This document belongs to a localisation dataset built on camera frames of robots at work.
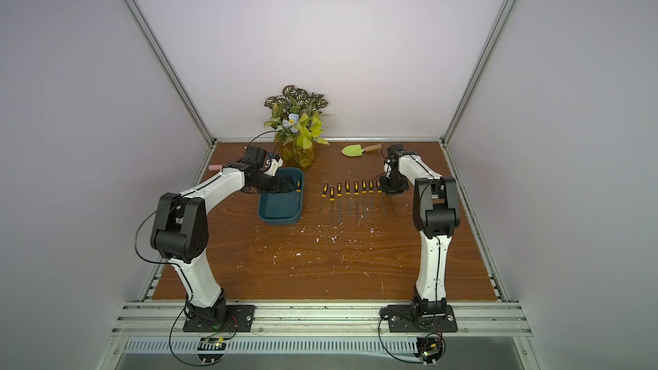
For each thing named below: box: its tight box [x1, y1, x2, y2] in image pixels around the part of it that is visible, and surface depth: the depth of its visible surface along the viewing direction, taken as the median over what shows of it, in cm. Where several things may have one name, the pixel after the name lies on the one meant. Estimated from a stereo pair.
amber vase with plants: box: [263, 85, 330, 169], surface depth 102 cm
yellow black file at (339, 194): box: [336, 181, 342, 222], surface depth 102 cm
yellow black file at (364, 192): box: [361, 179, 368, 219], surface depth 105 cm
